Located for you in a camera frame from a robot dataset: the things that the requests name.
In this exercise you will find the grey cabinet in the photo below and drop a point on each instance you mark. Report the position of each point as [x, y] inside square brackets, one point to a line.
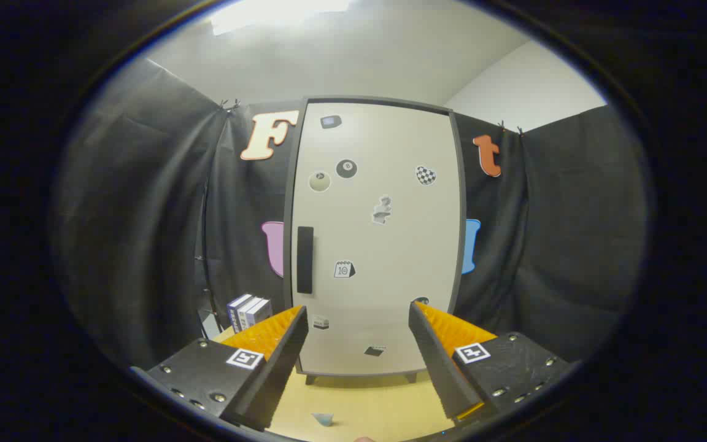
[288, 209]

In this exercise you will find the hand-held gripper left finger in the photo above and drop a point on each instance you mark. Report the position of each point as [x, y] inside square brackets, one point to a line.
[280, 368]

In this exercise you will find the white cabinet door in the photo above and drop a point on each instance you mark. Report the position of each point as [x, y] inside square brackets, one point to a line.
[390, 258]

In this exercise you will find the black backdrop cloth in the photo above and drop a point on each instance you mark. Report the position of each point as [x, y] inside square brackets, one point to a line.
[145, 215]

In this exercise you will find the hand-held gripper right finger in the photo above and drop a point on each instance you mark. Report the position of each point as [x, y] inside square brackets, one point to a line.
[439, 368]

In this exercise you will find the black stand pole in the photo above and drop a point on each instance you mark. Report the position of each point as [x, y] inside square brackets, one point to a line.
[204, 245]

